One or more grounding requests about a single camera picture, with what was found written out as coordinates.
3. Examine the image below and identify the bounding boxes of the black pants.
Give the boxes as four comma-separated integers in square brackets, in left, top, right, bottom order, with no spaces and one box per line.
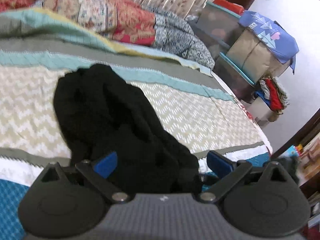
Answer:
[53,64,202,194]

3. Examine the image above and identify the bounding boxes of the chevron patterned bedsheet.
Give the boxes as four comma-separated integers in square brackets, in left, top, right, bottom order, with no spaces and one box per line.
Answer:
[1,9,268,239]

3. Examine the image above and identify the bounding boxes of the white cardboard box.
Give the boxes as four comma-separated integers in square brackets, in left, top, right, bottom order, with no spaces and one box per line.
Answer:
[248,97,279,128]

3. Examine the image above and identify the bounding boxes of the pile of colourful clothes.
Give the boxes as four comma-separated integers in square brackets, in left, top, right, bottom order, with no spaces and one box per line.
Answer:
[253,76,290,115]

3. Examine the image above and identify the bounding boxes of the translucent teal storage box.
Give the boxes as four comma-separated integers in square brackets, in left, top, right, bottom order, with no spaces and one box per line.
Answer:
[188,0,291,103]

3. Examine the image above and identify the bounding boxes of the blue white patterned blanket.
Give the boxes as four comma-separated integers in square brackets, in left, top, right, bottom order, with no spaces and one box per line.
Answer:
[142,5,215,69]

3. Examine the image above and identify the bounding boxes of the blue printed cloth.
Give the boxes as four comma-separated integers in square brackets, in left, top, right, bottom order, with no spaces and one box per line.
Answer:
[239,10,299,74]

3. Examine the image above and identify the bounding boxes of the red floral quilt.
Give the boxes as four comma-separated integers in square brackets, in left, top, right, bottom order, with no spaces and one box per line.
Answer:
[1,0,156,46]

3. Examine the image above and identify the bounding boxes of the red bag on box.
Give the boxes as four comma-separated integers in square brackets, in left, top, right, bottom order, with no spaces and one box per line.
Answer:
[213,0,245,16]

